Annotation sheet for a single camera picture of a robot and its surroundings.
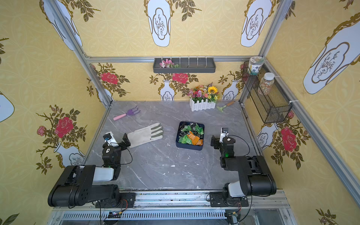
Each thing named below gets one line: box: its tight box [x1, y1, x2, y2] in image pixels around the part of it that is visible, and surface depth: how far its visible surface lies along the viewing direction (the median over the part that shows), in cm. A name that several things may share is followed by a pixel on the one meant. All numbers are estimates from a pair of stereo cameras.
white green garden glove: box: [127, 122, 164, 149], surface depth 102 cm
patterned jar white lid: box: [247, 56, 265, 76], surface depth 87 cm
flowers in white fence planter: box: [187, 82, 219, 112], surface depth 108 cm
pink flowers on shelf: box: [158, 58, 180, 68], surface depth 89 cm
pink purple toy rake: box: [112, 105, 141, 121], surface depth 118 cm
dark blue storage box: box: [175, 121, 205, 151], surface depth 100 cm
